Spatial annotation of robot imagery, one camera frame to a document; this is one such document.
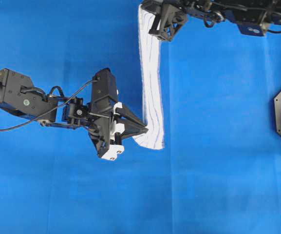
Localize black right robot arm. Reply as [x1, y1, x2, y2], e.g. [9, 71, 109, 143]
[141, 0, 281, 41]

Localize black left camera cable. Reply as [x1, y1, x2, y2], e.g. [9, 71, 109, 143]
[0, 77, 99, 132]

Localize white blue striped towel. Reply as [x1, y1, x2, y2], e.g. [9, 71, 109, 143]
[134, 4, 165, 150]

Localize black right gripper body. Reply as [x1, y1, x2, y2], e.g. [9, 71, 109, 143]
[148, 0, 188, 42]

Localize blue table cloth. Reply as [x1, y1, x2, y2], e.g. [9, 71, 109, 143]
[0, 0, 281, 234]

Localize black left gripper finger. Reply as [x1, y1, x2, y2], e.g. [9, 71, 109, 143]
[115, 106, 146, 129]
[114, 125, 148, 140]

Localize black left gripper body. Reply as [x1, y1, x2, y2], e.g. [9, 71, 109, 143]
[89, 68, 124, 160]

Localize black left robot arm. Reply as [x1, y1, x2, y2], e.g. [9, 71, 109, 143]
[0, 68, 148, 161]

